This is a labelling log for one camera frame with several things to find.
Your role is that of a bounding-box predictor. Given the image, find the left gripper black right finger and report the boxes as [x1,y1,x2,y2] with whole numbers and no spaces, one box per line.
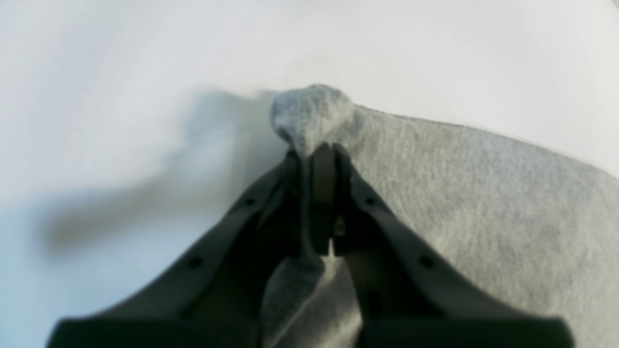
[309,143,575,348]

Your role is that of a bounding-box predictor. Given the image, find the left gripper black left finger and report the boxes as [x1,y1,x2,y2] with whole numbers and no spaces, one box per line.
[48,150,301,348]

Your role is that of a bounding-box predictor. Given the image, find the grey T-shirt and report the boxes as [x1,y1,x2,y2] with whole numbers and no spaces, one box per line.
[270,85,619,348]

